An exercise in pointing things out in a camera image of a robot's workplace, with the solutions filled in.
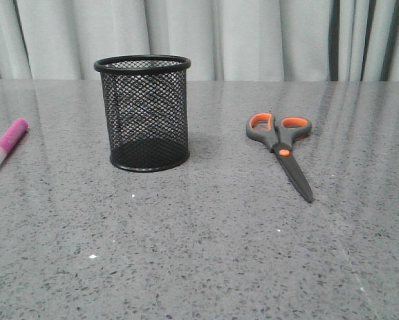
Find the grey curtain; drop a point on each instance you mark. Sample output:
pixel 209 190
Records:
pixel 225 40

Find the grey orange scissors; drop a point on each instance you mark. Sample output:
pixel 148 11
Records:
pixel 279 136

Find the pink marker pen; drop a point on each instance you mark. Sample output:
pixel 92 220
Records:
pixel 11 137

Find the black mesh pen holder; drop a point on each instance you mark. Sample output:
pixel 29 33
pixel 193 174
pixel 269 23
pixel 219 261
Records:
pixel 145 99

